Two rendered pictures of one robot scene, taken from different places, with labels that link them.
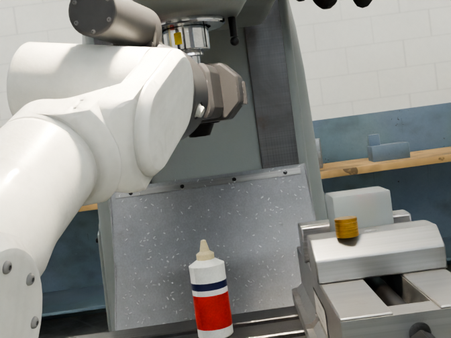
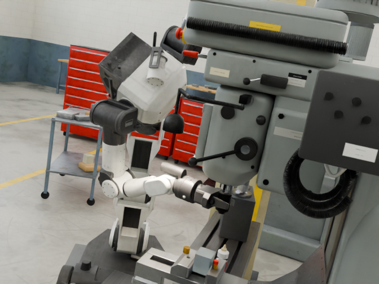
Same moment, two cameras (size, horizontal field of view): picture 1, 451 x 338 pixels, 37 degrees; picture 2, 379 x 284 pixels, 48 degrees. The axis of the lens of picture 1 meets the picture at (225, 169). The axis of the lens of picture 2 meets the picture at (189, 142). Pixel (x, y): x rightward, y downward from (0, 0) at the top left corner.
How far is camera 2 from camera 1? 1.72 m
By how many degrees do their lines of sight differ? 104
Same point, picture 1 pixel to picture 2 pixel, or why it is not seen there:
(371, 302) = (157, 253)
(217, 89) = (199, 197)
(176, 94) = (156, 185)
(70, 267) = not seen: outside the picture
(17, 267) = (110, 185)
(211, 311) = not seen: hidden behind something
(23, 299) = (111, 189)
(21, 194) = (131, 183)
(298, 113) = (335, 260)
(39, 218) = (130, 187)
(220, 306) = not seen: hidden behind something
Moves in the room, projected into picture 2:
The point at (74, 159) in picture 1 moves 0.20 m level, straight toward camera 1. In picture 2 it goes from (140, 184) to (89, 174)
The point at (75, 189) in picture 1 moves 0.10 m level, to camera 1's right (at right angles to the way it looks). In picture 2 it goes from (139, 188) to (127, 195)
